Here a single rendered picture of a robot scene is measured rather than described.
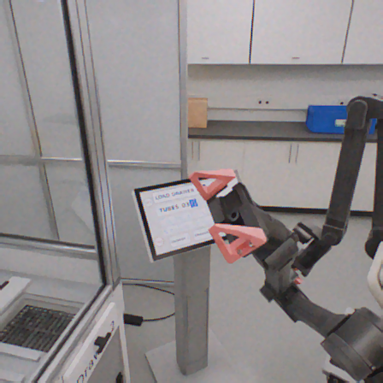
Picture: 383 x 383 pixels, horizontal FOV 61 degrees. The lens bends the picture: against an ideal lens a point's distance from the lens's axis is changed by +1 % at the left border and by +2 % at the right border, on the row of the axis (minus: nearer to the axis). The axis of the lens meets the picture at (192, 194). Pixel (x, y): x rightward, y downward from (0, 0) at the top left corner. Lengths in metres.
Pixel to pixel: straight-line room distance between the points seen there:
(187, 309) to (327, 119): 2.54
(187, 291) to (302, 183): 2.30
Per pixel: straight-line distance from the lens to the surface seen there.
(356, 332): 0.67
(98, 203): 1.03
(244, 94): 4.03
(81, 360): 1.11
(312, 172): 3.64
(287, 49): 3.67
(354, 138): 0.97
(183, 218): 1.39
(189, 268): 1.59
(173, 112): 2.07
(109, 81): 2.14
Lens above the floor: 1.75
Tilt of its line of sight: 25 degrees down
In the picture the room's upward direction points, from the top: straight up
